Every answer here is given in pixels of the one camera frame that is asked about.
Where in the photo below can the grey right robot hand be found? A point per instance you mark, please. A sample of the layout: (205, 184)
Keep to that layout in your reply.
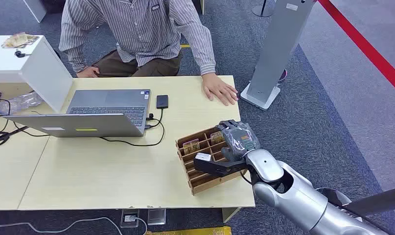
(239, 139)

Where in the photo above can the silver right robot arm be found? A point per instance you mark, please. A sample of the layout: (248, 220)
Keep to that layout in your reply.
(301, 198)

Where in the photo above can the card with brown print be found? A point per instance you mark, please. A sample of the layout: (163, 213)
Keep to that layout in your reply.
(216, 138)
(191, 146)

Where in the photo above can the person's left hand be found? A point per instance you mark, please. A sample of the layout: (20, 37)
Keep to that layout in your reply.
(218, 89)

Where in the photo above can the person's hand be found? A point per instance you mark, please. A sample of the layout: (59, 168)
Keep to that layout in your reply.
(218, 89)
(87, 72)

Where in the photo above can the wooden slotted card holder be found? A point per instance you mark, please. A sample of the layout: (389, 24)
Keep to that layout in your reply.
(200, 180)

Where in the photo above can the person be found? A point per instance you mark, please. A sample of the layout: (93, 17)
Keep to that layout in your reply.
(142, 29)

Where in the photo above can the person's right hand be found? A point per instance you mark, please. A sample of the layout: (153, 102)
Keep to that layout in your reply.
(87, 72)

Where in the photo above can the grey kiosk stand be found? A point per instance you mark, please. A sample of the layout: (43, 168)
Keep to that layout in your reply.
(278, 48)

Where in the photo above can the yellow patterned sheet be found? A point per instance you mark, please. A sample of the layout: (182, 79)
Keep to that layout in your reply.
(197, 231)

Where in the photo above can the grey open laptop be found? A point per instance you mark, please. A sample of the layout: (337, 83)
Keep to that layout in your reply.
(109, 103)

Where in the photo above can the white power socket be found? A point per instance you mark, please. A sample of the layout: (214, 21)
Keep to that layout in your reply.
(129, 218)

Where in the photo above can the red barrier tape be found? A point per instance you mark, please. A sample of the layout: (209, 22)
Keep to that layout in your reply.
(366, 45)

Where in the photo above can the white box shelf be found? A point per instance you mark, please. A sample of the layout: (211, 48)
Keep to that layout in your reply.
(45, 69)

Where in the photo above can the clear plastic water bottle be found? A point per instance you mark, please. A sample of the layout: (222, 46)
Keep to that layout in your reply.
(19, 103)

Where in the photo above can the small black clip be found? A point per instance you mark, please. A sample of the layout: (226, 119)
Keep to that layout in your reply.
(19, 54)

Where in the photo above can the black scissors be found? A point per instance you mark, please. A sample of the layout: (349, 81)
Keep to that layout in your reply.
(2, 137)

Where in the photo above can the round metal post base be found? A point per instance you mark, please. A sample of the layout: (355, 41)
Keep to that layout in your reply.
(262, 11)

